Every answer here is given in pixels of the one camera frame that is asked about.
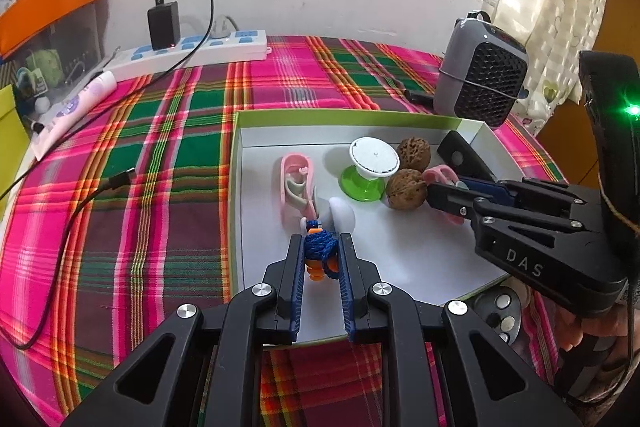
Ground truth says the grey portable heater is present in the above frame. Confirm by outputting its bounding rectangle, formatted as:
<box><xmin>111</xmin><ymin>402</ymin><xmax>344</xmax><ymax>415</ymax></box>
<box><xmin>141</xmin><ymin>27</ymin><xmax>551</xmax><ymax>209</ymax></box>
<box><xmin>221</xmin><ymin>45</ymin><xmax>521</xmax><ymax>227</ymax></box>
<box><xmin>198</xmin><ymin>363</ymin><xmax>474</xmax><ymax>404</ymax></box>
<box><xmin>432</xmin><ymin>10</ymin><xmax>530</xmax><ymax>129</ymax></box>

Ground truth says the green plush toy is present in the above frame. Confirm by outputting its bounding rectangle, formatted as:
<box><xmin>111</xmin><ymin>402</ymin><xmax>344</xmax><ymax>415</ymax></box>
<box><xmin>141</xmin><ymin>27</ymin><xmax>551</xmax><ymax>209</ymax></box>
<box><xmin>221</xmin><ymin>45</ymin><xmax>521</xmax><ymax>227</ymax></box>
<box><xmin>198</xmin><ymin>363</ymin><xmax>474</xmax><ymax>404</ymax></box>
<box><xmin>27</xmin><ymin>49</ymin><xmax>63</xmax><ymax>85</ymax></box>

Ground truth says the black plate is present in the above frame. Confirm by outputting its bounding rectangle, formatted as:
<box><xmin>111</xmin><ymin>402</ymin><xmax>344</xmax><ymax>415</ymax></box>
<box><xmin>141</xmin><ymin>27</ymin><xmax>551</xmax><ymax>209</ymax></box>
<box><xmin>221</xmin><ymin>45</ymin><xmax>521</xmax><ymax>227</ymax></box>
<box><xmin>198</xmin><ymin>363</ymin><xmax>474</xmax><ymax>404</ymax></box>
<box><xmin>437</xmin><ymin>130</ymin><xmax>502</xmax><ymax>182</ymax></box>

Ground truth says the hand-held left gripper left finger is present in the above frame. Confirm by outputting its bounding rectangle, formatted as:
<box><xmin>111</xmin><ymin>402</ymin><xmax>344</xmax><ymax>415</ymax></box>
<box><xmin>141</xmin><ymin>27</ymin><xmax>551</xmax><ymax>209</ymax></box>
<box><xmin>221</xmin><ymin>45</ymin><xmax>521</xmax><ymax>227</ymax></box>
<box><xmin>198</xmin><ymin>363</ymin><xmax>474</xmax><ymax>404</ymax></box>
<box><xmin>62</xmin><ymin>234</ymin><xmax>307</xmax><ymax>427</ymax></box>

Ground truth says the person's right hand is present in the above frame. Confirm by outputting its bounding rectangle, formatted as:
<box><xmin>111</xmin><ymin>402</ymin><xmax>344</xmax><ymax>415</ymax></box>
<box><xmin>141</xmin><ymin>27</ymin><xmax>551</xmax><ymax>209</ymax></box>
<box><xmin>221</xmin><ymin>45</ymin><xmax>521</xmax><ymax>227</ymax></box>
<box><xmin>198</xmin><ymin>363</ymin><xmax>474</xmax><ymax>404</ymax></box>
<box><xmin>554</xmin><ymin>287</ymin><xmax>640</xmax><ymax>354</ymax></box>

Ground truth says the plaid tablecloth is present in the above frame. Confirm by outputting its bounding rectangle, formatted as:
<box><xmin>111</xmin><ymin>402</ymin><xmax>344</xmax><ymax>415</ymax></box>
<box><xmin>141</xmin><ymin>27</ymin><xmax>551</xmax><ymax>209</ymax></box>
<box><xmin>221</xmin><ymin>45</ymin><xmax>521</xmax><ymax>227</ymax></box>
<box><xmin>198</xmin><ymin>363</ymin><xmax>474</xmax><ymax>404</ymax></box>
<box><xmin>0</xmin><ymin>35</ymin><xmax>571</xmax><ymax>427</ymax></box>

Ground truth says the cream curtain with hearts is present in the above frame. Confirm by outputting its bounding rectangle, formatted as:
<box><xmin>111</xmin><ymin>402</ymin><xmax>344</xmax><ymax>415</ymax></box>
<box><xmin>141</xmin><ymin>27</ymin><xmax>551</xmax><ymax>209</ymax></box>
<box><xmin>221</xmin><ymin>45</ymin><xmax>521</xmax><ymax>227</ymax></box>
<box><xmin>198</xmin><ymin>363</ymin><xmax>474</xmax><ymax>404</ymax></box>
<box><xmin>492</xmin><ymin>0</ymin><xmax>613</xmax><ymax>142</ymax></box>

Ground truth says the black charging cable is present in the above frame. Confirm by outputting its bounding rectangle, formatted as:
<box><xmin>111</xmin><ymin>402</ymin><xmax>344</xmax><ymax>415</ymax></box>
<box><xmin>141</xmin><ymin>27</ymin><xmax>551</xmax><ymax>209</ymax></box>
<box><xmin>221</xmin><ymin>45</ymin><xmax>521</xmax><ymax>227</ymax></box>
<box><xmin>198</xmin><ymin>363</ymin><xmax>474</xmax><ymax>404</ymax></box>
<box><xmin>0</xmin><ymin>0</ymin><xmax>215</xmax><ymax>350</ymax></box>

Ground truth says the small cartoon figurine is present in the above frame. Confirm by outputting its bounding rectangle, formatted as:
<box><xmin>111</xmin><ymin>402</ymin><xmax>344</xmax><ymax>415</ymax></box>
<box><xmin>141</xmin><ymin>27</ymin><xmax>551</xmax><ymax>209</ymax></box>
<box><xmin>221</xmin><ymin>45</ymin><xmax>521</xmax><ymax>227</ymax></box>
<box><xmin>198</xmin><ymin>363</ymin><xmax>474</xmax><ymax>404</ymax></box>
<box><xmin>15</xmin><ymin>67</ymin><xmax>43</xmax><ymax>100</ymax></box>

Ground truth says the blue rope orange bead toy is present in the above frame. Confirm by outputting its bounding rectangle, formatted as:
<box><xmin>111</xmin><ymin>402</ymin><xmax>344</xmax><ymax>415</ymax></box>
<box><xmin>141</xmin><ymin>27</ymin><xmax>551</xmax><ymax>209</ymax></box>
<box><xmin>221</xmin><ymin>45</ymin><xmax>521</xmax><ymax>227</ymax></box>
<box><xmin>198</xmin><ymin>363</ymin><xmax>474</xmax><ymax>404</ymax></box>
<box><xmin>302</xmin><ymin>219</ymin><xmax>341</xmax><ymax>283</ymax></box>

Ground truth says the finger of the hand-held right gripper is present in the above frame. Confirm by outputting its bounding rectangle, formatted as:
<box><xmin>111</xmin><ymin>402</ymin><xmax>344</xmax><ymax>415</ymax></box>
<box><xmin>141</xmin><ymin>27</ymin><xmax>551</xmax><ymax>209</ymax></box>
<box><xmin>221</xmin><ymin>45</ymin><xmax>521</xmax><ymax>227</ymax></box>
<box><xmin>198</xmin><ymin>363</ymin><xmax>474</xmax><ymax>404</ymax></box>
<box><xmin>467</xmin><ymin>178</ymin><xmax>601</xmax><ymax>219</ymax></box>
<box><xmin>427</xmin><ymin>183</ymin><xmax>601</xmax><ymax>235</ymax></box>

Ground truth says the pink clip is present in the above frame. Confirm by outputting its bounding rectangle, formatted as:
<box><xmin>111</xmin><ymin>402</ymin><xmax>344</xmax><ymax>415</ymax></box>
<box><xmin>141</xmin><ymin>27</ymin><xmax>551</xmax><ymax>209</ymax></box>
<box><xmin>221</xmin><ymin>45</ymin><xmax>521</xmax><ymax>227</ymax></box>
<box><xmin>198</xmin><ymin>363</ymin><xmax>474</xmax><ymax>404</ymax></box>
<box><xmin>422</xmin><ymin>165</ymin><xmax>466</xmax><ymax>228</ymax></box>
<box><xmin>277</xmin><ymin>152</ymin><xmax>321</xmax><ymax>225</ymax></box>

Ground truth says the black heater cable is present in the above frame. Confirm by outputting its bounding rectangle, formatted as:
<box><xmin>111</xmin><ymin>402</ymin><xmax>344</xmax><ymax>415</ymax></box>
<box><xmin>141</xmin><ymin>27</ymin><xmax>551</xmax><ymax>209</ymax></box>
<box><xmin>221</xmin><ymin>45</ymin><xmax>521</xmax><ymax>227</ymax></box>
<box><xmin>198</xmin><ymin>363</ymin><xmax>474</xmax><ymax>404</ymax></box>
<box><xmin>404</xmin><ymin>67</ymin><xmax>521</xmax><ymax>102</ymax></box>

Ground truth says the black charger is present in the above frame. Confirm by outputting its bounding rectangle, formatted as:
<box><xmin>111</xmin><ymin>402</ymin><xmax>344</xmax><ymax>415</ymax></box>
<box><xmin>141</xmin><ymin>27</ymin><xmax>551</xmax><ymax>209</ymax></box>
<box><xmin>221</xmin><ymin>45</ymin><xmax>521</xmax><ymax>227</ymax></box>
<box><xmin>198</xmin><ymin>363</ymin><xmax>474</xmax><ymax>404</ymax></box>
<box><xmin>146</xmin><ymin>1</ymin><xmax>181</xmax><ymax>51</ymax></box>

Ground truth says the pink toothpaste tube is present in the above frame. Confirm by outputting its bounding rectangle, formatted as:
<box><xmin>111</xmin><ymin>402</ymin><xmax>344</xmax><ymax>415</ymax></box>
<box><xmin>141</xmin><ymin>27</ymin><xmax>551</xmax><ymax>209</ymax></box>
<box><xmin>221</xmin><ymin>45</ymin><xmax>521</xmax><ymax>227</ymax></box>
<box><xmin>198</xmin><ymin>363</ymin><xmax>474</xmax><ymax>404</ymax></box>
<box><xmin>31</xmin><ymin>72</ymin><xmax>118</xmax><ymax>160</ymax></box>

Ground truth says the brown walnut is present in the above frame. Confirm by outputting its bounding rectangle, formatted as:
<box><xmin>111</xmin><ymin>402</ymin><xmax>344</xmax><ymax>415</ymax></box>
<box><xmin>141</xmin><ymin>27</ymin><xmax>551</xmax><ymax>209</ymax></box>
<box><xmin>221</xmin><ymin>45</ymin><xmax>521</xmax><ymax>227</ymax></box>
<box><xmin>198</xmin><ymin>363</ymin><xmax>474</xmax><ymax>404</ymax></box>
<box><xmin>386</xmin><ymin>169</ymin><xmax>428</xmax><ymax>210</ymax></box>
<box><xmin>396</xmin><ymin>136</ymin><xmax>432</xmax><ymax>170</ymax></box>

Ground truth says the white power strip cable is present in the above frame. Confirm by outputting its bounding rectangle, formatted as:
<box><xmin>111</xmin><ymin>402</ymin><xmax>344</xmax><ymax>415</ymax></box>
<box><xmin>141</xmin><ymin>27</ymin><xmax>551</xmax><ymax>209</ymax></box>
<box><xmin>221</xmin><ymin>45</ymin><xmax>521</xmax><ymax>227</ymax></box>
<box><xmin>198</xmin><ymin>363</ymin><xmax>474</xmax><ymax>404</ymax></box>
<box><xmin>212</xmin><ymin>16</ymin><xmax>241</xmax><ymax>38</ymax></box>

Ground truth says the green and white cardboard box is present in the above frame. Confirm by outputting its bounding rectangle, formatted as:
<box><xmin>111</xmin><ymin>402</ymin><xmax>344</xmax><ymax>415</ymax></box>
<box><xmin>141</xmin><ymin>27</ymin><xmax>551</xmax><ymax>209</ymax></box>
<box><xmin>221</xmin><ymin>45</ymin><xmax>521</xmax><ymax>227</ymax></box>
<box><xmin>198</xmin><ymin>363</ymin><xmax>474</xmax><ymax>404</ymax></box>
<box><xmin>230</xmin><ymin>109</ymin><xmax>568</xmax><ymax>348</ymax></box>

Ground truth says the white and blue power strip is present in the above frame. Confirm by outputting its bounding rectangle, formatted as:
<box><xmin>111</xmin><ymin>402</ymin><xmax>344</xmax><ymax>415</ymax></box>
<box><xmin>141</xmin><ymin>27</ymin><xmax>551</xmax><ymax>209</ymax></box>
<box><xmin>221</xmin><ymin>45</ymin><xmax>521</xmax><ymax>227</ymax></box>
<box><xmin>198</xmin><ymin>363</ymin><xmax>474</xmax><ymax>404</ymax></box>
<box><xmin>105</xmin><ymin>28</ymin><xmax>271</xmax><ymax>82</ymax></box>

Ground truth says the green stand with white top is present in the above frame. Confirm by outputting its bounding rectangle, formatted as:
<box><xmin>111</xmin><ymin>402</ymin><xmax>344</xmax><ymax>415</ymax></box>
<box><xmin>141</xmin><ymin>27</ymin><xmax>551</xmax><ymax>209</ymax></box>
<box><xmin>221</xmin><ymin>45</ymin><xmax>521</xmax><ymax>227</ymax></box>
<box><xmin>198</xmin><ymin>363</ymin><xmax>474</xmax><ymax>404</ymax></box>
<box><xmin>340</xmin><ymin>137</ymin><xmax>402</xmax><ymax>202</ymax></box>

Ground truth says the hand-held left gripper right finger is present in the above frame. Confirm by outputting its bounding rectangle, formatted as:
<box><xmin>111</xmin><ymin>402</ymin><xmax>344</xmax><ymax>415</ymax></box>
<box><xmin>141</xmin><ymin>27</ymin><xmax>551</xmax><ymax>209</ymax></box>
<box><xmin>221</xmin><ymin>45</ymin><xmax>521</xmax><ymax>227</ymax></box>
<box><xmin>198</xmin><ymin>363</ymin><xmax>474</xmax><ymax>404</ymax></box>
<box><xmin>337</xmin><ymin>232</ymin><xmax>583</xmax><ymax>427</ymax></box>

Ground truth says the black disc with metal magnets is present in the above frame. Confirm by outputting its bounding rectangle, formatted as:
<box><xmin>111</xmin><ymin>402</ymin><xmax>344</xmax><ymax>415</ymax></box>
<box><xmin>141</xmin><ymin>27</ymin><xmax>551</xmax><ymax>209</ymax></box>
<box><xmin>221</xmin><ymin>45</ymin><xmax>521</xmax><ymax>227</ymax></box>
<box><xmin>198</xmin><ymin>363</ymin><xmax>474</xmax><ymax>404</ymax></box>
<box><xmin>472</xmin><ymin>287</ymin><xmax>523</xmax><ymax>345</ymax></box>

